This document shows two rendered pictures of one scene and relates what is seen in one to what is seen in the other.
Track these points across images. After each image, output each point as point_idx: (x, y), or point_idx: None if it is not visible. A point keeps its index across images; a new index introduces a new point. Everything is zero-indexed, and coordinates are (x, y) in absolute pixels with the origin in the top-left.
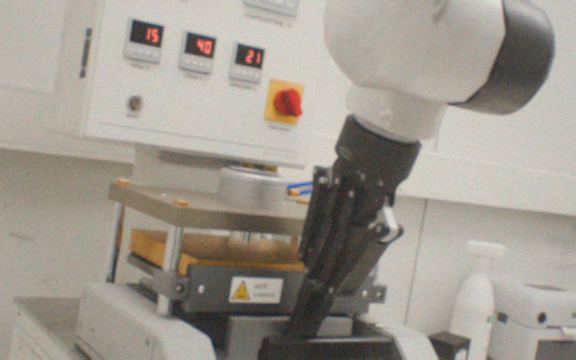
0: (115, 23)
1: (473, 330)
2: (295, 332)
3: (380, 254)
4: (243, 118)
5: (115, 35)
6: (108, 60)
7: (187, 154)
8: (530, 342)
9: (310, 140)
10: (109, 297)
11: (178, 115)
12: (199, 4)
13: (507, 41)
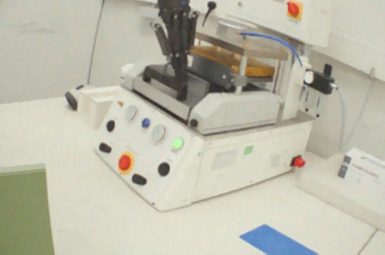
0: None
1: None
2: (174, 74)
3: (161, 36)
4: (278, 14)
5: None
6: None
7: (259, 26)
8: None
9: (308, 29)
10: None
11: (254, 9)
12: None
13: None
